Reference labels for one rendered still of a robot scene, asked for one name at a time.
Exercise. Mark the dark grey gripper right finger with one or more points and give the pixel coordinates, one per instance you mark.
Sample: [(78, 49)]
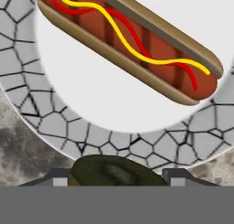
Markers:
[(179, 176)]

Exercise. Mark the white plate with cracked rim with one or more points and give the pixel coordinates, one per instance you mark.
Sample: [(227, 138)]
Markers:
[(100, 96)]

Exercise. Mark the hot dog with mustard ketchup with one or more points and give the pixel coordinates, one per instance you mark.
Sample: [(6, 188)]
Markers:
[(134, 44)]

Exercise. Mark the dark green kiwi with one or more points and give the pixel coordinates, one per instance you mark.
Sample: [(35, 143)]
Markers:
[(115, 171)]

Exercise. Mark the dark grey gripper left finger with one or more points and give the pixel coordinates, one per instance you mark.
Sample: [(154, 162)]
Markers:
[(59, 177)]

